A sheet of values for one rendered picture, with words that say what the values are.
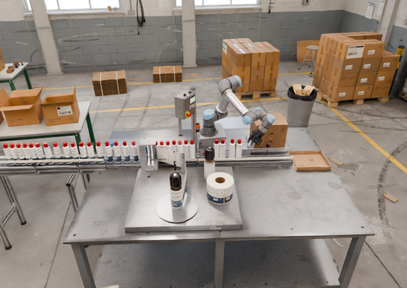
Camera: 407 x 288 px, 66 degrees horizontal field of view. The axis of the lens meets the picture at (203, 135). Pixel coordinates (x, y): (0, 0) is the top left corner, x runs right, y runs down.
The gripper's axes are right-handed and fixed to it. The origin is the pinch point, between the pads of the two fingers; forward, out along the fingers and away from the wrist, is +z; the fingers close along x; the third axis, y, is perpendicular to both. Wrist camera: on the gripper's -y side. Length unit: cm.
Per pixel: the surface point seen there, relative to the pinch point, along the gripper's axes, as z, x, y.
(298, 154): -11, 53, -12
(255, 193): 14.8, 9.5, 41.6
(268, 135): -10.8, 18.2, -18.2
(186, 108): -6, -65, -1
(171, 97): 134, -30, -341
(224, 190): 12, -23, 58
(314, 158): -17, 63, -4
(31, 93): 117, -209, -121
